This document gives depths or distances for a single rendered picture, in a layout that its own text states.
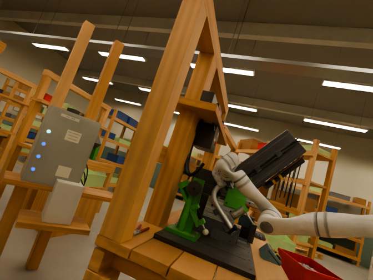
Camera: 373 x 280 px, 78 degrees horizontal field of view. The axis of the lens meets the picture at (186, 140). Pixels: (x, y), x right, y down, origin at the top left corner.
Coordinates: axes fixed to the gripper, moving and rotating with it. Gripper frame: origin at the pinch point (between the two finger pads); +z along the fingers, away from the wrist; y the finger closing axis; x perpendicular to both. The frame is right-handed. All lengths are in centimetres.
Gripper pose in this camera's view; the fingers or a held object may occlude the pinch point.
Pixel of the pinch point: (227, 181)
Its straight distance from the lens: 138.0
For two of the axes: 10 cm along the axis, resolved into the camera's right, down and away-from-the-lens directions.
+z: 1.5, 4.5, 8.8
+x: -9.0, 4.2, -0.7
